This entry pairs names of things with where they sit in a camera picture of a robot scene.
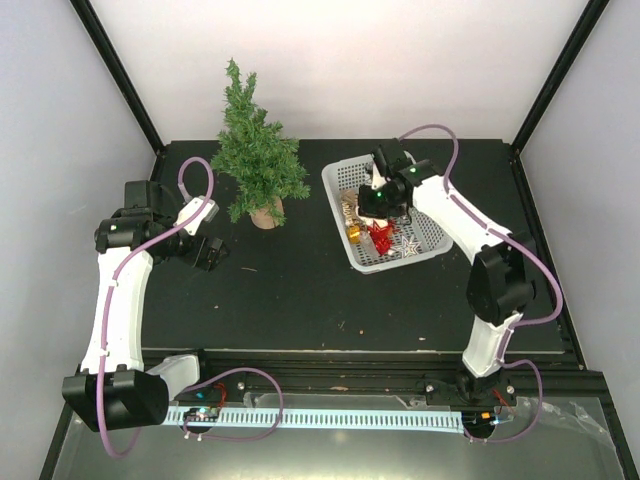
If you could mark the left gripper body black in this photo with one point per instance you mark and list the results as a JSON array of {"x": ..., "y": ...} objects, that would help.
[{"x": 194, "y": 254}]

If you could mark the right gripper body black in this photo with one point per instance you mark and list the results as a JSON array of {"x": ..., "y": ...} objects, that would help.
[{"x": 380, "y": 205}]

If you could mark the white plastic basket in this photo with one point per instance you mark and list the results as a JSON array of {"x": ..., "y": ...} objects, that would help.
[{"x": 341, "y": 181}]

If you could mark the small green christmas tree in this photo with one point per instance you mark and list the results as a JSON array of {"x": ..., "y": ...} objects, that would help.
[{"x": 255, "y": 152}]

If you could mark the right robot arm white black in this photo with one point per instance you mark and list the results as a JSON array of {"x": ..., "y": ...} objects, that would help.
[{"x": 500, "y": 284}]

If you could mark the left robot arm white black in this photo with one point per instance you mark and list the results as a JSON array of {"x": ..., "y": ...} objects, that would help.
[{"x": 112, "y": 387}]

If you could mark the red foil star ornament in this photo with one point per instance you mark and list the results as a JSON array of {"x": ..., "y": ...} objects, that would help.
[{"x": 381, "y": 237}]

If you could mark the gold gift box ornament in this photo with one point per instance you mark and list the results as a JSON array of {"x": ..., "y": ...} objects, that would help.
[{"x": 353, "y": 234}]

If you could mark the silver star ornament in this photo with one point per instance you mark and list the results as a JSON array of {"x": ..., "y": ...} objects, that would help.
[{"x": 407, "y": 246}]

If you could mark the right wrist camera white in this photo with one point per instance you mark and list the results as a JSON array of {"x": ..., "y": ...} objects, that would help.
[{"x": 378, "y": 180}]

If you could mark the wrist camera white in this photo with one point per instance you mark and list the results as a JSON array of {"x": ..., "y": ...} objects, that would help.
[
  {"x": 197, "y": 211},
  {"x": 378, "y": 180}
]

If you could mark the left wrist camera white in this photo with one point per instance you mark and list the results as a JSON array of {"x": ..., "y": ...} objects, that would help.
[{"x": 197, "y": 211}]

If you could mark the light blue slotted cable duct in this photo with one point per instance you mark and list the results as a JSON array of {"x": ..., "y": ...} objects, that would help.
[{"x": 297, "y": 418}]

